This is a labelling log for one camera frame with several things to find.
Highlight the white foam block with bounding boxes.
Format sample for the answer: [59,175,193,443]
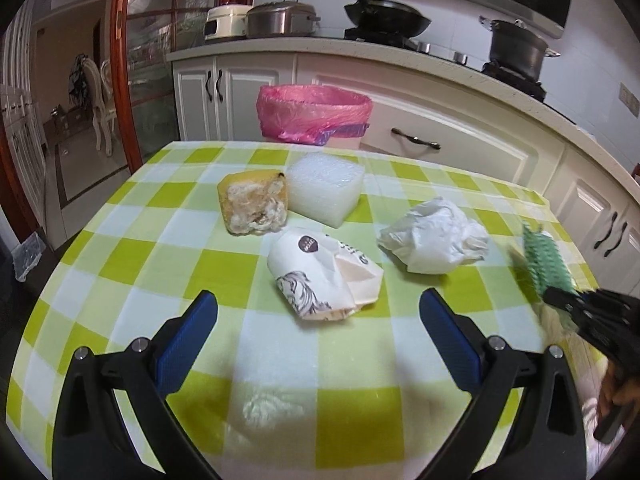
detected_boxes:
[285,154,362,227]

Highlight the green checked tablecloth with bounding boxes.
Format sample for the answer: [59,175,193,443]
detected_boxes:
[7,140,608,480]

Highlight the dark stock pot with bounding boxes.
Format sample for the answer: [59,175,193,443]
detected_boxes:
[479,16,562,82]

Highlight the white hallway wardrobe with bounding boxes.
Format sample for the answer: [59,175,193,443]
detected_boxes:
[0,5,48,211]

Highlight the white paper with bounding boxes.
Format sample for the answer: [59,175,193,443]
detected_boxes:
[377,197,490,275]

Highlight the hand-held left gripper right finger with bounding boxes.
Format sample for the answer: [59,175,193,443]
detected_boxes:
[419,287,588,480]

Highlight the black wok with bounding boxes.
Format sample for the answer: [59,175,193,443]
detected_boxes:
[327,0,432,37]

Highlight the clear plastic bag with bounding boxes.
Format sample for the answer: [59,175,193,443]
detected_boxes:
[12,232,45,282]

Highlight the printed paper cup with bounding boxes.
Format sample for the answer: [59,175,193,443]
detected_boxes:
[267,227,385,322]

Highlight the white dining chair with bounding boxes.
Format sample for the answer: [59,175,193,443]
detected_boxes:
[80,56,117,154]

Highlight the beige wall socket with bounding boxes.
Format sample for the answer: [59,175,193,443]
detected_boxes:
[619,84,640,116]

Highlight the person's right hand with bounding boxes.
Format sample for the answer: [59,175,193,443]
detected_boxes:
[597,360,640,414]

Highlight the wooden sliding glass door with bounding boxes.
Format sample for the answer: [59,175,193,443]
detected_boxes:
[111,0,257,168]

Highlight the white rice cooker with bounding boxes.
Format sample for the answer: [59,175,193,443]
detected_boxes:
[204,4,253,42]

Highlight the silver pressure cooker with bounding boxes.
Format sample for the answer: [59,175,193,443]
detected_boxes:
[245,1,321,39]

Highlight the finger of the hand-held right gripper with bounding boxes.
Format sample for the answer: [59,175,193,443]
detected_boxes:
[543,287,640,367]
[582,290,640,326]

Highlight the black glass gas stove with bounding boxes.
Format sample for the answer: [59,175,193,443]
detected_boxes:
[344,25,576,122]

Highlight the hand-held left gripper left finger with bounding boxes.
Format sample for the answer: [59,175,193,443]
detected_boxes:
[52,290,219,480]

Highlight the bin with pink bag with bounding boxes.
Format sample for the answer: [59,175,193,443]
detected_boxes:
[256,85,373,150]

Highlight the yellow sponge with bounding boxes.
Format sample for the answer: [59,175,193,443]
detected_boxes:
[217,171,290,236]

